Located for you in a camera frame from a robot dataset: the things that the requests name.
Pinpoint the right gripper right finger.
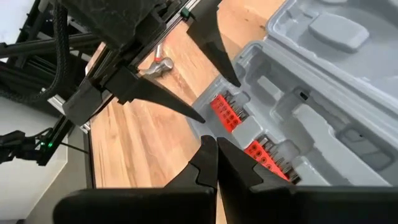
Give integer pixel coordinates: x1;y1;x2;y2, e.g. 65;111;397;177
216;136;398;224

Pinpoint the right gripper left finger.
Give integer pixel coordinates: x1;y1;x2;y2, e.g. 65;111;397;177
52;134;218;224

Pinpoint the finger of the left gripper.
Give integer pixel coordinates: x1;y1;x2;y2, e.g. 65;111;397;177
104;66;206;124
185;0;242;88

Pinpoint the red-handled claw hammer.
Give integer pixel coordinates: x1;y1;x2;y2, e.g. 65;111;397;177
141;43;175;80

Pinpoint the red screwdriver bit holder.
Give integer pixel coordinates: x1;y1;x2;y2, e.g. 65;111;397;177
244;136;302;185
210;91;249;134

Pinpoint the grey plastic tool case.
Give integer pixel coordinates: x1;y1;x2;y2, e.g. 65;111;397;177
186;0;398;188

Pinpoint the black aluminium table frame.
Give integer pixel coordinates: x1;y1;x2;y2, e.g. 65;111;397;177
0;0;105;118

